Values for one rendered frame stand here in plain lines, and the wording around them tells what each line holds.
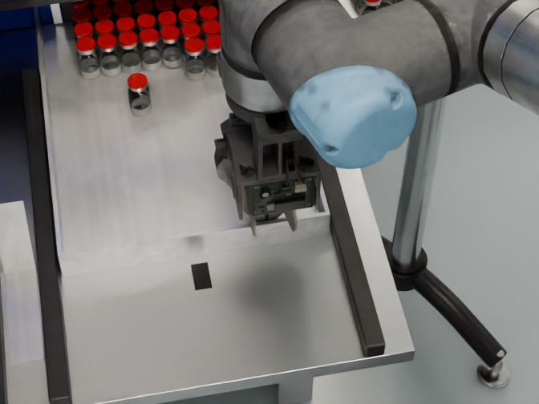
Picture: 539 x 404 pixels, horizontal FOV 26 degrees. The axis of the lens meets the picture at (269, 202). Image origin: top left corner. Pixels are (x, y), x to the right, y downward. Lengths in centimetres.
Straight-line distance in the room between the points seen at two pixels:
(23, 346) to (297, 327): 25
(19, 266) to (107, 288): 9
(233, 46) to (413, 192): 100
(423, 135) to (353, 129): 97
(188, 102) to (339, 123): 50
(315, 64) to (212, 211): 40
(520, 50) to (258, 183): 28
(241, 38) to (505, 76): 19
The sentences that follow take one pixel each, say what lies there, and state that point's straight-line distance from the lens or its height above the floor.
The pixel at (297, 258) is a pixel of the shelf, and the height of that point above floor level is 88.
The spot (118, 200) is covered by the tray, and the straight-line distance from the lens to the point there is 118.
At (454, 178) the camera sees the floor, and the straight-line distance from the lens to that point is 233.
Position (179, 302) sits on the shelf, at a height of 88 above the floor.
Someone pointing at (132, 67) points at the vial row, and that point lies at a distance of 128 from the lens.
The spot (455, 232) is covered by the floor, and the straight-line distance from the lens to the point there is 225.
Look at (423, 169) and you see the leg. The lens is 180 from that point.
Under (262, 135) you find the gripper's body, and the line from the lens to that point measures 92.
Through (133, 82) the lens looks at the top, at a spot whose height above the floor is 93.
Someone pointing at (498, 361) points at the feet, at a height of 7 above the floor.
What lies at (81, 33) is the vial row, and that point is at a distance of 127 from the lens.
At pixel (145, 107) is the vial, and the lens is 123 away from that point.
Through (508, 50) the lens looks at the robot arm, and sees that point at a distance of 79.
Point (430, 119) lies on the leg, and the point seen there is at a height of 53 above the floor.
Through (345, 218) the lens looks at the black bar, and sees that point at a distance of 113.
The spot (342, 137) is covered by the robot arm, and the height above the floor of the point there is 123.
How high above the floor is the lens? 182
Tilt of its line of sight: 53 degrees down
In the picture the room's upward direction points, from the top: straight up
